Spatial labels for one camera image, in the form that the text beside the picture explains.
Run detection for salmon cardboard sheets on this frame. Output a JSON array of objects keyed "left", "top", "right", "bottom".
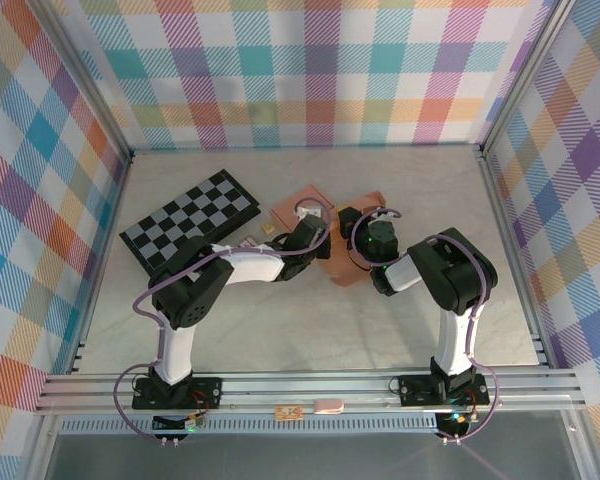
[{"left": 322, "top": 191, "right": 387, "bottom": 289}]

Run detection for black grey chessboard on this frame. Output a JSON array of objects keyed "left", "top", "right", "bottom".
[{"left": 118, "top": 168, "right": 262, "bottom": 274}]

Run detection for small black circuit board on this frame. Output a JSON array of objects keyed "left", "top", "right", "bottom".
[
  {"left": 152, "top": 413, "right": 205, "bottom": 435},
  {"left": 437, "top": 410, "right": 474, "bottom": 437}
]

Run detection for thin black camera cable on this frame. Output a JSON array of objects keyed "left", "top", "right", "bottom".
[{"left": 346, "top": 234, "right": 374, "bottom": 274}]

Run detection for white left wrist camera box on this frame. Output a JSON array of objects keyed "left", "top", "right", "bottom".
[{"left": 293, "top": 199, "right": 324, "bottom": 219}]

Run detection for aluminium side rail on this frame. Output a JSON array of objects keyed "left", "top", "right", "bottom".
[
  {"left": 67, "top": 152, "right": 134, "bottom": 376},
  {"left": 477, "top": 147, "right": 551, "bottom": 369}
]

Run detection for aluminium mounting rail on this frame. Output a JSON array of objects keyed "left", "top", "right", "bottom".
[{"left": 33, "top": 368, "right": 589, "bottom": 417}]

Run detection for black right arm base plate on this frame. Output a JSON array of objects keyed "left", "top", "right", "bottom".
[{"left": 397, "top": 373, "right": 491, "bottom": 407}]

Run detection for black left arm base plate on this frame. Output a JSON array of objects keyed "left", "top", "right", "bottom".
[{"left": 131, "top": 377, "right": 224, "bottom": 411}]

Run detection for slotted grey cable duct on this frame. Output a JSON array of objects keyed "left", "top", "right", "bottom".
[{"left": 59, "top": 418, "right": 439, "bottom": 434}]

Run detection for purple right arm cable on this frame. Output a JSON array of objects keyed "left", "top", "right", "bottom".
[{"left": 348, "top": 206, "right": 505, "bottom": 441}]

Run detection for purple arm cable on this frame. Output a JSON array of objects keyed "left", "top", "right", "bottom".
[
  {"left": 348, "top": 206, "right": 505, "bottom": 441},
  {"left": 114, "top": 197, "right": 331, "bottom": 441}
]

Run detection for aluminium frame post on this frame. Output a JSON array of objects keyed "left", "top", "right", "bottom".
[
  {"left": 477, "top": 0, "right": 581, "bottom": 156},
  {"left": 27, "top": 0, "right": 134, "bottom": 164}
]

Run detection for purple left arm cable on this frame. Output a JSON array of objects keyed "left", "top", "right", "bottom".
[{"left": 114, "top": 197, "right": 331, "bottom": 441}]

